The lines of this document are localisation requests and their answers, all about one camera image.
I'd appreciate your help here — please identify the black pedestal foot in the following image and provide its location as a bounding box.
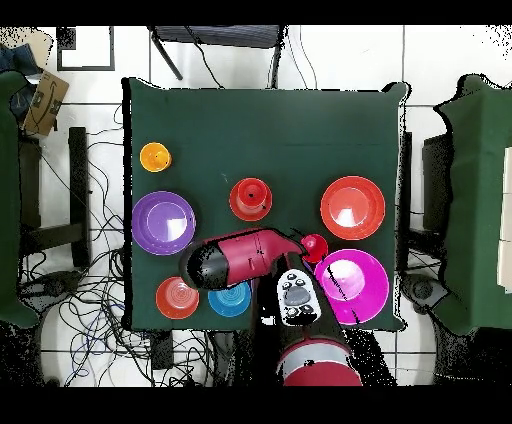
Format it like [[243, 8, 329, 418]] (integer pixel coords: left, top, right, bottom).
[[17, 269, 83, 311]]

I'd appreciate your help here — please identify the purple bowl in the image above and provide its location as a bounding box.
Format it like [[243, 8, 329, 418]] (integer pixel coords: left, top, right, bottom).
[[131, 190, 197, 256]]

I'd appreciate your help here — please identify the yellow cup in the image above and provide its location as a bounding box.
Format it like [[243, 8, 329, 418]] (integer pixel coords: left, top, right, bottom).
[[139, 141, 174, 174]]

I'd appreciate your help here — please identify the large orange bowl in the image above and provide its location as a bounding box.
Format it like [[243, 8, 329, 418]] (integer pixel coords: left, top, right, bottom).
[[319, 175, 387, 242]]

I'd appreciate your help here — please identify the grey pedestal foot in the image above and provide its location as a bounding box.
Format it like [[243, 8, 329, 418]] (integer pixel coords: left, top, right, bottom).
[[401, 271, 449, 315]]

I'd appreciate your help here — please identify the black bench frame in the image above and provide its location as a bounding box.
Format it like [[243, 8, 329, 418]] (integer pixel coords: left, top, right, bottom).
[[17, 126, 91, 269]]

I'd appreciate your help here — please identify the small orange bowl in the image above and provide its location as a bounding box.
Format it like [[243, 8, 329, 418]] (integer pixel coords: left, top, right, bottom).
[[228, 177, 274, 223], [155, 276, 200, 320]]

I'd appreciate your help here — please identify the white paper sheet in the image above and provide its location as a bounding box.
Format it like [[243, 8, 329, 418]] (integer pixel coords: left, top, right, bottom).
[[496, 146, 512, 295]]

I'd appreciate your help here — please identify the cardboard box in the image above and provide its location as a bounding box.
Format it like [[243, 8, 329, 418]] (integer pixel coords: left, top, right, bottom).
[[21, 70, 70, 138]]

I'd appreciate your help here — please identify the pink bowl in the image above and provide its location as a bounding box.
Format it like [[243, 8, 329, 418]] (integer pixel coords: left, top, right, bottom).
[[313, 248, 390, 326]]

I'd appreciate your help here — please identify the green cloth side table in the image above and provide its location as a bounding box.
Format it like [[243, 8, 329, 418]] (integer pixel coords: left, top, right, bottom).
[[0, 70, 41, 329], [433, 73, 512, 335]]

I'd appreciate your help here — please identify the dark chair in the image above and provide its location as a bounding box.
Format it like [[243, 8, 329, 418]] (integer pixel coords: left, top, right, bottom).
[[146, 24, 286, 90]]

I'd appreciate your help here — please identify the orange cup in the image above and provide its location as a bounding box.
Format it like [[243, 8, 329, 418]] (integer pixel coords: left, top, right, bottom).
[[235, 178, 267, 209]]

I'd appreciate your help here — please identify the blue bowl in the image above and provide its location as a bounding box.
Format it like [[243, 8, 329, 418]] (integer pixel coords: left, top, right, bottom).
[[207, 280, 253, 319]]

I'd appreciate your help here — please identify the dark green tablecloth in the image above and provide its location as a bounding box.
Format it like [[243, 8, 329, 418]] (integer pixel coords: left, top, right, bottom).
[[121, 76, 409, 333]]

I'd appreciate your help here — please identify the blue cloth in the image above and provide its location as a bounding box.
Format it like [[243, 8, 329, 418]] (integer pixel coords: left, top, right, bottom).
[[0, 43, 43, 77]]

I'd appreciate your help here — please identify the red cup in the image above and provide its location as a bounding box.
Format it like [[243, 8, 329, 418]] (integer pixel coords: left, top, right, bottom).
[[299, 233, 330, 265]]

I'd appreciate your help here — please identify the black square frame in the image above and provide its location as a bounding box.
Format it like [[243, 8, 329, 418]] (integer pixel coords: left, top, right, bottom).
[[56, 25, 116, 72]]

